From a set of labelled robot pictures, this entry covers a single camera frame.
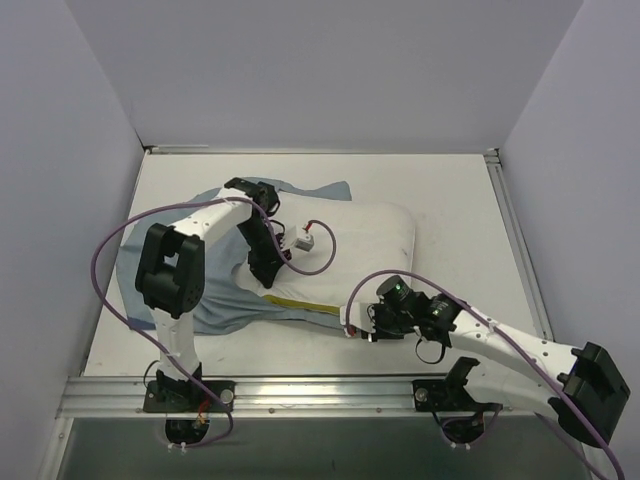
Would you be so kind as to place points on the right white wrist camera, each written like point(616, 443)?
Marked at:
point(356, 321)

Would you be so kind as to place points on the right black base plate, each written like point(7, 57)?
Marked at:
point(435, 395)

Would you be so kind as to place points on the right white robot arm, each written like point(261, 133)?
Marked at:
point(581, 388)

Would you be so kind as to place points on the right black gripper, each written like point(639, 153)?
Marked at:
point(378, 320)

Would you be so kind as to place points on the aluminium front rail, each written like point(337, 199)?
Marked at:
point(301, 397)

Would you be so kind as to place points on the grey-blue pillowcase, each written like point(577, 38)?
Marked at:
point(225, 307)

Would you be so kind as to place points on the aluminium rail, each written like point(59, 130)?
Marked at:
point(301, 397)
point(525, 250)

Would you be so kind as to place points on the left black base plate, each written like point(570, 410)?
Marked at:
point(160, 399)

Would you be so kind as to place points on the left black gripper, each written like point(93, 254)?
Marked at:
point(265, 265)

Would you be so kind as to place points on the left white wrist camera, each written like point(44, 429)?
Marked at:
point(297, 238)

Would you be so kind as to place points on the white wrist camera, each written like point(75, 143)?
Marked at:
point(356, 321)
point(297, 238)

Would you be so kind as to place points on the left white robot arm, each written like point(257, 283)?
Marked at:
point(171, 272)

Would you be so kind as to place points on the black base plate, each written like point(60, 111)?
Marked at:
point(435, 395)
point(160, 399)

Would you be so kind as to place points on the aluminium right side rail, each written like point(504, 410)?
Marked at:
point(525, 250)

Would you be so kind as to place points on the white pillow yellow trim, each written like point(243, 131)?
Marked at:
point(364, 238)

